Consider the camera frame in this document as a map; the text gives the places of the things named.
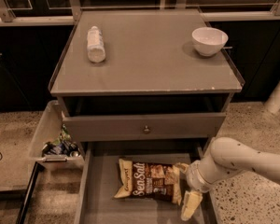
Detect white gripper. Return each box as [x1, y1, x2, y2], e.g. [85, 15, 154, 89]
[175, 159, 214, 221]

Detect brown sea salt chip bag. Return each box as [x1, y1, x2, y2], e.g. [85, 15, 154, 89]
[115, 159, 182, 204]

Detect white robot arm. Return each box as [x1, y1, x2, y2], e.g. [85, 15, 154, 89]
[182, 81, 280, 224]

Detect grey top drawer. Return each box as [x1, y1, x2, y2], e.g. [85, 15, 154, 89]
[63, 113, 226, 142]

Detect round metal drawer knob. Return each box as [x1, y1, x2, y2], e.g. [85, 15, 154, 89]
[143, 126, 151, 134]

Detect grey open middle drawer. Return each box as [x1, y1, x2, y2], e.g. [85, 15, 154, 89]
[74, 139, 218, 224]

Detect grey drawer cabinet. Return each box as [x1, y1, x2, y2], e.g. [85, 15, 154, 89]
[48, 9, 245, 143]

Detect snack packets and cans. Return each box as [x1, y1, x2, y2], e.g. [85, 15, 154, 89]
[42, 124, 80, 157]

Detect white ceramic bowl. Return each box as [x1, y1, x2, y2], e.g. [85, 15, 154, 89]
[191, 27, 229, 57]

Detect white plastic water bottle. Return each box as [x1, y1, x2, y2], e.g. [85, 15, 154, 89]
[87, 26, 105, 63]

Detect black floor rail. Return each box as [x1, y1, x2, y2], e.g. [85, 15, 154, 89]
[16, 162, 43, 224]

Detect white metal frame railing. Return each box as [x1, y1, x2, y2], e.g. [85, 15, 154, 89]
[0, 0, 280, 26]

